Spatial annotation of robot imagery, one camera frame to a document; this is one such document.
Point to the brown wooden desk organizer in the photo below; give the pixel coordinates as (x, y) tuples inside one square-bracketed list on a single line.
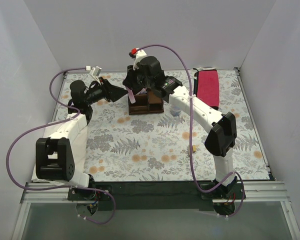
[(146, 104)]

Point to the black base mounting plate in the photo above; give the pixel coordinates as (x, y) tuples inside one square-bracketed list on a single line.
[(152, 195)]

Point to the pink highlighter marker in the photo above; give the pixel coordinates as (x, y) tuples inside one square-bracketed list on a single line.
[(131, 95)]

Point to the floral patterned table mat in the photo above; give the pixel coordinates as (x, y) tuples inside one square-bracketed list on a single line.
[(153, 147)]

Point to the clear jar of paperclips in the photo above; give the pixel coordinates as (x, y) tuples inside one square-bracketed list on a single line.
[(175, 111)]

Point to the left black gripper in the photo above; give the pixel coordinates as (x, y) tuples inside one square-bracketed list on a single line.
[(106, 89)]

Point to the pink capped white pen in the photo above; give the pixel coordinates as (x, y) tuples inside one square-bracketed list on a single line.
[(142, 92)]

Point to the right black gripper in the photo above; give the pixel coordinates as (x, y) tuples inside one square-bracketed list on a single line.
[(129, 81)]

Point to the aluminium frame rail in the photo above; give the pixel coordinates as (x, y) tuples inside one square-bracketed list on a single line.
[(255, 191)]

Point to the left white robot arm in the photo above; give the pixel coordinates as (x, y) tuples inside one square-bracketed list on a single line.
[(61, 155)]

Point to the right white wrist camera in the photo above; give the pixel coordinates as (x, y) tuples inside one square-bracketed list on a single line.
[(137, 55)]

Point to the red cloth black trim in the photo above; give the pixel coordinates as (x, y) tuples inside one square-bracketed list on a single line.
[(207, 87)]

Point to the white folded cloth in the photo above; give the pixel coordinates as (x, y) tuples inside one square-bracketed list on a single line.
[(78, 147)]

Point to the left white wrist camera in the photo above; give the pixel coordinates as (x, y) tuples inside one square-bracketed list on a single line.
[(95, 72)]

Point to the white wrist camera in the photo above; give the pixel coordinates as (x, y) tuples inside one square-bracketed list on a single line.
[(95, 72), (137, 55)]

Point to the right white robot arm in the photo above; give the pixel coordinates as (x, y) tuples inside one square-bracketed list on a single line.
[(221, 129)]

